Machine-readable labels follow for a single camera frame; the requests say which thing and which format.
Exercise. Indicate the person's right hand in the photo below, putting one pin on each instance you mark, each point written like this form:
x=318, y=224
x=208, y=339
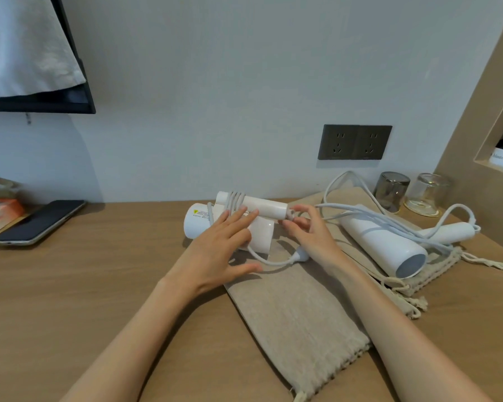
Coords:
x=318, y=242

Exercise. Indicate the person's left hand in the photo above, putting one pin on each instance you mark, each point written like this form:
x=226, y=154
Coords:
x=209, y=259

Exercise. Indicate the white hair dryer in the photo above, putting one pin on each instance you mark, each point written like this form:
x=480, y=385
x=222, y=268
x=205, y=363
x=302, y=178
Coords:
x=264, y=205
x=381, y=242

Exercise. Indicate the person's left forearm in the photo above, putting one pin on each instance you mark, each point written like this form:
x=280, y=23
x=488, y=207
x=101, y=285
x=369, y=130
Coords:
x=130, y=343

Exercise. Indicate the person's right forearm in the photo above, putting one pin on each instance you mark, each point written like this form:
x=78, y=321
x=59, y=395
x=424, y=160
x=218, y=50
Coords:
x=394, y=339

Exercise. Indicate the grey smoked glass cup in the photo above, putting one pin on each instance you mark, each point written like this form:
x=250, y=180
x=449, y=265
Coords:
x=390, y=192

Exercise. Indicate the round gold-rimmed coaster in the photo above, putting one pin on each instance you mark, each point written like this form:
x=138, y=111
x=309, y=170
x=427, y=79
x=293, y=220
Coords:
x=419, y=212

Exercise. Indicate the clear glass cup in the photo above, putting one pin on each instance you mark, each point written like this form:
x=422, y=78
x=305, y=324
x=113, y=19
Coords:
x=427, y=194

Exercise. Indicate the black smartphone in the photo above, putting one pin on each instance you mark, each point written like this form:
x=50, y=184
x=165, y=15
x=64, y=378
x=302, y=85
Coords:
x=37, y=223

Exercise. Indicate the black television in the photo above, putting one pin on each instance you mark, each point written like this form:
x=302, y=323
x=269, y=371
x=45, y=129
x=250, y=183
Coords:
x=67, y=105

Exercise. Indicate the white cloth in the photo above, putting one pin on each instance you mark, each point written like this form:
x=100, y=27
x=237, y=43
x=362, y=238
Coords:
x=25, y=41

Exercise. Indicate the dark grey wall socket panel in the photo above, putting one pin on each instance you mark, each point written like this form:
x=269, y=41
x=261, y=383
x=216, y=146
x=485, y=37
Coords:
x=354, y=142

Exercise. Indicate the wooden niche frame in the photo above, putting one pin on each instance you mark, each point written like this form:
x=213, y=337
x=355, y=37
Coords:
x=465, y=184

